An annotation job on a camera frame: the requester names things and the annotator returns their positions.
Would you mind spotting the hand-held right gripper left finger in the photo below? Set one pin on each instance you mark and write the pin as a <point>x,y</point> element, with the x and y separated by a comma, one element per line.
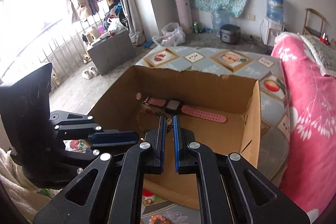
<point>163,145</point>

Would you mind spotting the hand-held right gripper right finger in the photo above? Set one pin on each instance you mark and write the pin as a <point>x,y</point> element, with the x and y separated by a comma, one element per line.
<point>176,145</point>

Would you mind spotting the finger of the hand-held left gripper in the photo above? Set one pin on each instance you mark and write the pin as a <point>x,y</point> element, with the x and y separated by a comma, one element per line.
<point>115,138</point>
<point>86,157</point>

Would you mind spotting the gold butterfly brooch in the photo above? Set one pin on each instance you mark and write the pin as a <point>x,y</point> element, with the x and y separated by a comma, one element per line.
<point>169,125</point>

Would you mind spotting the brown cardboard box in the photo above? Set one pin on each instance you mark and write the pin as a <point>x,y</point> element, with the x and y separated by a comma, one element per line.
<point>215,140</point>

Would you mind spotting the white shoe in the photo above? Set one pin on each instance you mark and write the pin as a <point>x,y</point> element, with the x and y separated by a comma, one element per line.
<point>95,71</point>
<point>88,74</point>

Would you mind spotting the white fleece cloth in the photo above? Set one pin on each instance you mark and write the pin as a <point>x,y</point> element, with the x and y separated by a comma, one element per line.
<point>18,187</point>

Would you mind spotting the metal balcony railing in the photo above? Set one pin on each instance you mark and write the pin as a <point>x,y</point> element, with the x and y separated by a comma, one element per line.
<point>52,43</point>

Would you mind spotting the grey cabinet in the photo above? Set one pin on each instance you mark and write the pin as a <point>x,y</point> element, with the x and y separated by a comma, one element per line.
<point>113,54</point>

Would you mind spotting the white plastic bag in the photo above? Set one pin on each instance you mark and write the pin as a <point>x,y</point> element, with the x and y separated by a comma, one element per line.
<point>170,35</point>

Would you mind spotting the grey rice cooker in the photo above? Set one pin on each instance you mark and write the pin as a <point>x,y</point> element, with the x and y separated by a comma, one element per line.
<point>229,34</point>

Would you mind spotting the pile of clothes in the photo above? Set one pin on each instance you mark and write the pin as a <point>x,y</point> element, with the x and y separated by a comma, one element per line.
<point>115,14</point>

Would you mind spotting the empty blue water jug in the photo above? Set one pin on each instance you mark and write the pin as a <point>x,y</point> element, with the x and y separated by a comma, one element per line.
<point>220,22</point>

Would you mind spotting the pink rolled mat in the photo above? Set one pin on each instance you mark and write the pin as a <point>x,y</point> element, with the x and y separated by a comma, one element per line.
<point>181,8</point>

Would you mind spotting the pink floral blanket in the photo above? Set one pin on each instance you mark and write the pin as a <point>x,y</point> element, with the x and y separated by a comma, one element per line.
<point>309,108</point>

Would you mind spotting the white water dispenser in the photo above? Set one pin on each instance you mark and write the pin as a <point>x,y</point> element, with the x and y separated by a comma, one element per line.
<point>273,32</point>

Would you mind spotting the blue water dispenser bottle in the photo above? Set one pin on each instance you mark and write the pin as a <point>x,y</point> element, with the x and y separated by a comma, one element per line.
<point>275,6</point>

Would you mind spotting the beige lace cushion cover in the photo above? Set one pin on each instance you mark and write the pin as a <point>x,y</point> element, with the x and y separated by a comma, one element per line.
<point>323,56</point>

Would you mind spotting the wooden chair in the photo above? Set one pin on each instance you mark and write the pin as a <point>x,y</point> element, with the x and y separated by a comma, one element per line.
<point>308,24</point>

